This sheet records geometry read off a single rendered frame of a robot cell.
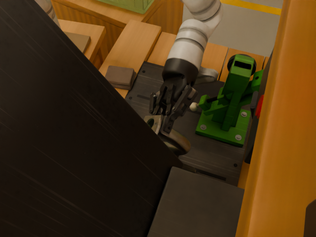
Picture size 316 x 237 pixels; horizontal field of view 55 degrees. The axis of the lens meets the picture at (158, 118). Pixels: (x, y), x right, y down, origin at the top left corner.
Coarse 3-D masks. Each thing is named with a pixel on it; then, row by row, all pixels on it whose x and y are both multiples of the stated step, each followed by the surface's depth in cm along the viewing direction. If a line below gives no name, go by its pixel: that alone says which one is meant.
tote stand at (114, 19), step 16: (64, 0) 149; (80, 0) 148; (96, 0) 148; (160, 0) 149; (176, 0) 168; (64, 16) 160; (80, 16) 153; (96, 16) 146; (112, 16) 142; (128, 16) 142; (144, 16) 142; (160, 16) 158; (176, 16) 178; (112, 32) 149; (176, 32) 190
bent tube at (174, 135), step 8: (144, 120) 63; (152, 120) 62; (160, 120) 59; (152, 128) 59; (160, 136) 61; (168, 136) 62; (176, 136) 63; (184, 136) 66; (168, 144) 75; (176, 144) 64; (184, 144) 65; (176, 152) 72; (184, 152) 68
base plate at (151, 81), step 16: (144, 64) 111; (144, 80) 107; (160, 80) 107; (128, 96) 103; (144, 96) 103; (144, 112) 99; (192, 112) 99; (176, 128) 96; (192, 128) 96; (192, 144) 93; (208, 144) 93; (224, 144) 93; (192, 160) 90; (208, 160) 90; (224, 160) 90; (240, 160) 90; (208, 176) 87; (224, 176) 87
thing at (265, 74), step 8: (264, 72) 47; (264, 80) 44; (264, 88) 41; (256, 104) 45; (256, 112) 39; (256, 120) 39; (256, 128) 37; (248, 144) 40; (248, 152) 39; (248, 160) 40
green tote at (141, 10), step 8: (104, 0) 146; (112, 0) 144; (120, 0) 142; (128, 0) 140; (136, 0) 138; (144, 0) 138; (152, 0) 145; (128, 8) 144; (136, 8) 141; (144, 8) 141
